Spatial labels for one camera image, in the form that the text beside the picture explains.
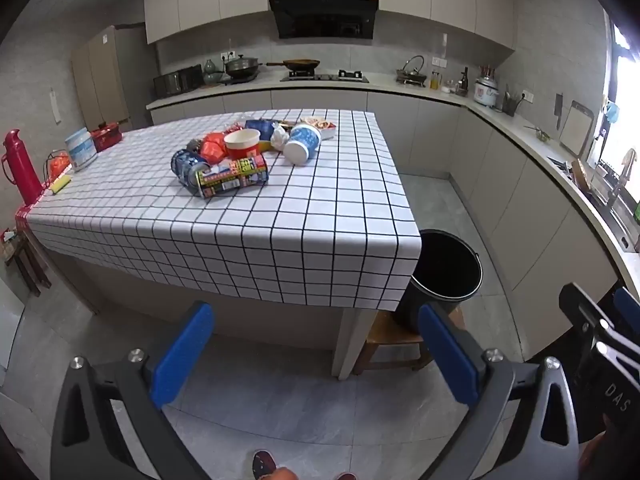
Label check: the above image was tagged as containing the wok with wooden handle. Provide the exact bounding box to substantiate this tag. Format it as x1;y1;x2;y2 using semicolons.
266;58;321;73

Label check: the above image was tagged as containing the person's right hand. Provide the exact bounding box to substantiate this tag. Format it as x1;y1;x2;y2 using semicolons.
579;434;608;480

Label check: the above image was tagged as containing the black plastic bucket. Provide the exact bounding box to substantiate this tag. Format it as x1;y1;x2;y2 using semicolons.
395;229;484;333

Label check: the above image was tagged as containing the brown wooden block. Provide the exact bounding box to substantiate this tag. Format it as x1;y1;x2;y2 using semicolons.
570;159;593;188

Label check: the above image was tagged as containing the light wooden stool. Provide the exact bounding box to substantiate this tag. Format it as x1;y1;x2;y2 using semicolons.
352;305;466;376

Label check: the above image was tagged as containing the beige tall cabinet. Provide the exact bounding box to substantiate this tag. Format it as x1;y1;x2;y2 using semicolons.
70;25;161;133

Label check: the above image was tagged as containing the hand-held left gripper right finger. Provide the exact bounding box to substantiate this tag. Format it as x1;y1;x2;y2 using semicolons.
417;304;583;480

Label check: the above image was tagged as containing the black gas stove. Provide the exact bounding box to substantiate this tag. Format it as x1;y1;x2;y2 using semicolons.
280;69;370;84

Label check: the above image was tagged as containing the white cutting board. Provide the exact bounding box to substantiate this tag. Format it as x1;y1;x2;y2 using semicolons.
559;101;596;156

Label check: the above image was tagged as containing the metal tea kettle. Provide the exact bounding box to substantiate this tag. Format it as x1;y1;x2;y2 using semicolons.
396;55;428;86

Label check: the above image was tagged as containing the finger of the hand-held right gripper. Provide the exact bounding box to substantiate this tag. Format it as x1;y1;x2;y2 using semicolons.
559;282;640;361
614;287;640;333

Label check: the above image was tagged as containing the red box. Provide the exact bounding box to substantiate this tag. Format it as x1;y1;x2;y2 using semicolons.
90;121;123;153

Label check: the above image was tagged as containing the orange packet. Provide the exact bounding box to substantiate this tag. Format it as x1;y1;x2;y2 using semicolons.
47;152;73;176

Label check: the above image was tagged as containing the white rice cooker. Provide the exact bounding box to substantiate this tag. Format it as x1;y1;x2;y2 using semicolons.
472;74;501;110

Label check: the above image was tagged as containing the red white paper bowl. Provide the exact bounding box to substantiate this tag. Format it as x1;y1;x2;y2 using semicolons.
223;129;262;162

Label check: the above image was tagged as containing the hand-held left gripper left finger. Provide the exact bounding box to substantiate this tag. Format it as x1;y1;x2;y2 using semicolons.
50;301;216;480

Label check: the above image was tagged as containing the white noodle packet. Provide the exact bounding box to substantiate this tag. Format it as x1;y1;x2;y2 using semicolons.
299;116;337;141

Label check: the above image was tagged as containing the blue white plastic tub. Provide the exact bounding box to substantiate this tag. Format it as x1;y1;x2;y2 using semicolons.
65;127;98;170

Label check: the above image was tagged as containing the red thermos flask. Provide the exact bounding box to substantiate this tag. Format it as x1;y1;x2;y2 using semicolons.
1;129;45;206

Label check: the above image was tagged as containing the metal sink faucet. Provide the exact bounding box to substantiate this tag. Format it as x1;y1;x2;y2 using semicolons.
605;147;638;211

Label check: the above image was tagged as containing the bright kitchen window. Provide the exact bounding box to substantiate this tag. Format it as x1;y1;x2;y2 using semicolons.
597;10;640;171

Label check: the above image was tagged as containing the small dark wooden stool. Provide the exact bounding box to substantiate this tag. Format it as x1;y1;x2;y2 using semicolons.
5;232;51;296

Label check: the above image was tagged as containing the red plastic bag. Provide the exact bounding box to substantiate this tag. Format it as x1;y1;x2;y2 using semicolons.
200;131;230;165

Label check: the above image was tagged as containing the green yellow drink can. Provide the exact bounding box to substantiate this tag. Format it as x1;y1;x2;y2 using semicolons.
196;154;270;200

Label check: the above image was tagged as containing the blue white paper cup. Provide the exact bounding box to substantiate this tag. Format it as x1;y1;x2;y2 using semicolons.
283;123;322;166

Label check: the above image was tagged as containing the dark pot with lid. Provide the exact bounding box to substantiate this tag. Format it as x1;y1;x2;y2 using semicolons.
224;54;263;80

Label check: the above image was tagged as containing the blue patterned paper cup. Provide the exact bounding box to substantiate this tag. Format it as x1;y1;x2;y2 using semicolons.
171;149;211;195

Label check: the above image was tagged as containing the steel kitchen sink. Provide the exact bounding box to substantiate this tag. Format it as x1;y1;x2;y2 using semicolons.
585;170;640;256

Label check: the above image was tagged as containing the black microwave oven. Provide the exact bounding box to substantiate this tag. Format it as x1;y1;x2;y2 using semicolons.
177;65;203;93

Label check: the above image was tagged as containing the small black toaster oven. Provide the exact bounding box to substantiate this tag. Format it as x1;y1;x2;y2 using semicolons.
152;72;183;98

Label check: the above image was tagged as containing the black range hood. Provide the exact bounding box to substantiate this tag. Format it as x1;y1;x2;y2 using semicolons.
267;0;379;40

